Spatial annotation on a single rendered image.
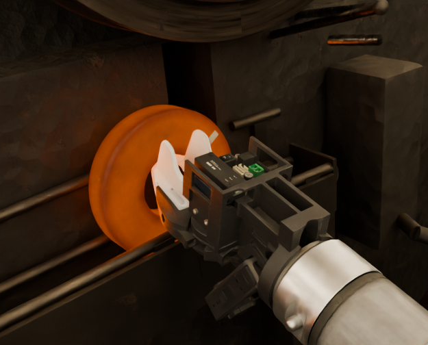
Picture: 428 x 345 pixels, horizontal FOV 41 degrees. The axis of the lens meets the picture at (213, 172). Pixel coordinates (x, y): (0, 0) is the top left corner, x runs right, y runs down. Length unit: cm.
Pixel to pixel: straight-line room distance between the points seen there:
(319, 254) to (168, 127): 21
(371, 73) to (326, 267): 36
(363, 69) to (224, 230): 34
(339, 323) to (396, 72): 40
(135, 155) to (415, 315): 28
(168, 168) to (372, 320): 23
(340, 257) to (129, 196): 22
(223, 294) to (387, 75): 34
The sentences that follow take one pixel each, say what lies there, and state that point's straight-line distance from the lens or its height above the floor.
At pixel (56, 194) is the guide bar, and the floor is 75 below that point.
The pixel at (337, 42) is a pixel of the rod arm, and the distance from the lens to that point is 56.
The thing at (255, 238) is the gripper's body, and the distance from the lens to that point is 45.
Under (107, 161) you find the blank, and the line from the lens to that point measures 53.
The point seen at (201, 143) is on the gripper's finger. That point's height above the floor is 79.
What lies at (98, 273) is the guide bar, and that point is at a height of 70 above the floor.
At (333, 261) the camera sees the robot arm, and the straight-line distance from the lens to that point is 41.
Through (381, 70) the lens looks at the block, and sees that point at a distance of 72.
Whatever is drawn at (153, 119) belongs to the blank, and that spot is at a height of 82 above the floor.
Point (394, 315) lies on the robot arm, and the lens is 39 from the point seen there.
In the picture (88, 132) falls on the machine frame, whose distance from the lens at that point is 59.
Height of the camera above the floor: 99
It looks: 24 degrees down
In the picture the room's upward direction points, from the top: 6 degrees counter-clockwise
